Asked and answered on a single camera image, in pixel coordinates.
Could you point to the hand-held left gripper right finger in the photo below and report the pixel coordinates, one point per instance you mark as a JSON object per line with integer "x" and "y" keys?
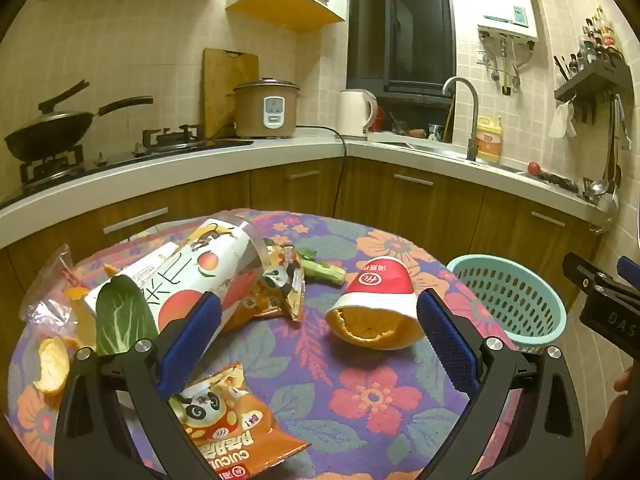
{"x": 445, "y": 345}

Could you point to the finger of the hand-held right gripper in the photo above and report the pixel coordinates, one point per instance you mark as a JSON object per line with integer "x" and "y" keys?
{"x": 587, "y": 272}
{"x": 630, "y": 270}

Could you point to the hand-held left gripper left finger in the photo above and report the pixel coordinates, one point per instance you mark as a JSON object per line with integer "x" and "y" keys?
{"x": 192, "y": 345}

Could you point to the teal plastic basket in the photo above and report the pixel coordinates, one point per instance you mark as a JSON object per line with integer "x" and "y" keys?
{"x": 505, "y": 300}

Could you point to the red and white paper cup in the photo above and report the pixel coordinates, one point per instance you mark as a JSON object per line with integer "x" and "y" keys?
{"x": 380, "y": 285}

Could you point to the orange panda snack packet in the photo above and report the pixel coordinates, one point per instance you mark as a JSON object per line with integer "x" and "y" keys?
{"x": 272, "y": 290}
{"x": 235, "y": 430}

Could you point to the person's right hand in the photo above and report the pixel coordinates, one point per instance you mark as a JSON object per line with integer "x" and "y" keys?
{"x": 622, "y": 382}

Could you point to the steel ladle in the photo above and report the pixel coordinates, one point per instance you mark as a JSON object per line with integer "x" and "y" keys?
{"x": 607, "y": 212}

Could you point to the green cabbage leaf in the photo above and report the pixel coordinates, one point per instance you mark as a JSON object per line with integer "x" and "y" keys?
{"x": 120, "y": 315}

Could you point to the dark kitchen tool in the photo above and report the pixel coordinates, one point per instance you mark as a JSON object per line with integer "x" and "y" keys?
{"x": 557, "y": 181}

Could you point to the floral tablecloth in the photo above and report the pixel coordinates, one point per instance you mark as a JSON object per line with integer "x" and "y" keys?
{"x": 360, "y": 400}

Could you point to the small orange peel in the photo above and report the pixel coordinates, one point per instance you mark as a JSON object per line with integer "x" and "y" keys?
{"x": 110, "y": 270}
{"x": 77, "y": 293}

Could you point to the red tomato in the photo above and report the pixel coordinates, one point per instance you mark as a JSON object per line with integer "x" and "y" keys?
{"x": 534, "y": 167}

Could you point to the wooden base cabinet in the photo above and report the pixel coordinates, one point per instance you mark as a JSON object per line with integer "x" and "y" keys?
{"x": 440, "y": 210}

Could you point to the green vegetable stalk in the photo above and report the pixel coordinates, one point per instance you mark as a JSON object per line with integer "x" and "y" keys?
{"x": 325, "y": 272}

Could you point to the large orange peel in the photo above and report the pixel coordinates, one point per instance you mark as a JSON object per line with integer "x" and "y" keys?
{"x": 50, "y": 365}

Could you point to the metal tongs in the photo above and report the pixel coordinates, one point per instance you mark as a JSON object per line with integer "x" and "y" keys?
{"x": 622, "y": 120}

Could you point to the clear plastic bag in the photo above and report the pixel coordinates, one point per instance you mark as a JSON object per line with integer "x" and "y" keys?
{"x": 45, "y": 305}

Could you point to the white hanging cloth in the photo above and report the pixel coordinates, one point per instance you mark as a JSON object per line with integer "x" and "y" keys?
{"x": 562, "y": 120}

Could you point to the yellow dish soap bottle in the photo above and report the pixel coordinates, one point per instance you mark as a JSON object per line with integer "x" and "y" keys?
{"x": 489, "y": 142}

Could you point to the steel sink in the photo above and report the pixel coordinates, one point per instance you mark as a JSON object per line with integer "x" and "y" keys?
{"x": 450, "y": 152}

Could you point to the steel faucet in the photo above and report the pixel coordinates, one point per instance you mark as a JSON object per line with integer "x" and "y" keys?
{"x": 472, "y": 125}

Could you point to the black gas stove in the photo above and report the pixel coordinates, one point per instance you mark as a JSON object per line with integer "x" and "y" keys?
{"x": 165, "y": 152}

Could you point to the stove knob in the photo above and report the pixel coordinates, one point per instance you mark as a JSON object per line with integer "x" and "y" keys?
{"x": 102, "y": 159}
{"x": 138, "y": 149}

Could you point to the black chopsticks bundle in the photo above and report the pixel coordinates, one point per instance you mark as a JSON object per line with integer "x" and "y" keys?
{"x": 565, "y": 67}

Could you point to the steel cup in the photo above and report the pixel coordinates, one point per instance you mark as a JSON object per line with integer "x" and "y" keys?
{"x": 435, "y": 133}

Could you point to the black stove pan support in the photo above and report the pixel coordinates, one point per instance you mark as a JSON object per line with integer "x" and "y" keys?
{"x": 30, "y": 170}
{"x": 170, "y": 137}

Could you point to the small bowl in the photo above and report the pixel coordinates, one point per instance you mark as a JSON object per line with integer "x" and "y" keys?
{"x": 398, "y": 128}

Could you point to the white kitchen countertop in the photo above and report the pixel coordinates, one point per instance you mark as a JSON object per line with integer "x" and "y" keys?
{"x": 300, "y": 147}

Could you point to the metal water heater pipes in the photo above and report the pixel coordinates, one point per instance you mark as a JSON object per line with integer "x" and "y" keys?
{"x": 506, "y": 60}

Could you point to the row of seasoning bottles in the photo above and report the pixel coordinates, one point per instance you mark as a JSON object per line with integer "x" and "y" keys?
{"x": 600, "y": 37}

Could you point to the brown rice cooker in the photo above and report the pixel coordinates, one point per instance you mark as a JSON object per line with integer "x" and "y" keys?
{"x": 250, "y": 115}

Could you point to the white electric kettle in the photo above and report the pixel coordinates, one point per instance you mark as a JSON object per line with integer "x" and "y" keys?
{"x": 350, "y": 115}

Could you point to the black wok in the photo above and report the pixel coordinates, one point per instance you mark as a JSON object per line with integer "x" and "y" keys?
{"x": 45, "y": 142}

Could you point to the wooden cutting board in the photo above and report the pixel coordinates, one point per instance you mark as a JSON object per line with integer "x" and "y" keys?
{"x": 220, "y": 85}

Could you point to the black wok lid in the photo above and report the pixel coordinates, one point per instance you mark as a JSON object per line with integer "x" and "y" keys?
{"x": 55, "y": 119}

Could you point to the dark window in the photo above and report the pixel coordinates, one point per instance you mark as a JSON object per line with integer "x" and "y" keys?
{"x": 400, "y": 25}

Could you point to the black wall rack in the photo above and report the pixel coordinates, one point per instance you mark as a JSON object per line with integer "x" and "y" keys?
{"x": 595, "y": 80}

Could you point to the white wall socket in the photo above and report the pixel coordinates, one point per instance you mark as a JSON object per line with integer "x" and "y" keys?
{"x": 481, "y": 57}

